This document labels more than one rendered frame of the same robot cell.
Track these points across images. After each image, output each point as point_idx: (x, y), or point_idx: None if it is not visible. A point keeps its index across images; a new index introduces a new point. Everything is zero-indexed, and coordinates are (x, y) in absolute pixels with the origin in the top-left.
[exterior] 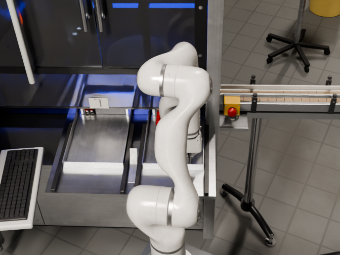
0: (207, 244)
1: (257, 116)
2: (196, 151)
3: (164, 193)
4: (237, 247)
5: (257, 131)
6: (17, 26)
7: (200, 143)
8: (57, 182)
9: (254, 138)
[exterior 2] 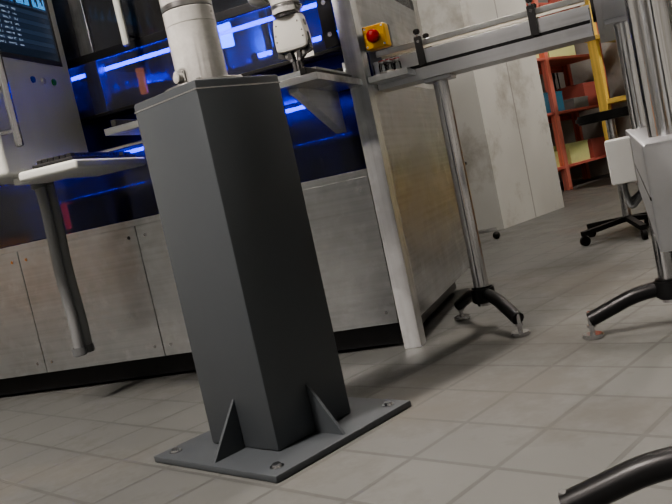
0: (408, 351)
1: (432, 71)
2: (299, 42)
3: None
4: (458, 346)
5: (446, 114)
6: None
7: (301, 26)
8: (124, 121)
9: (446, 130)
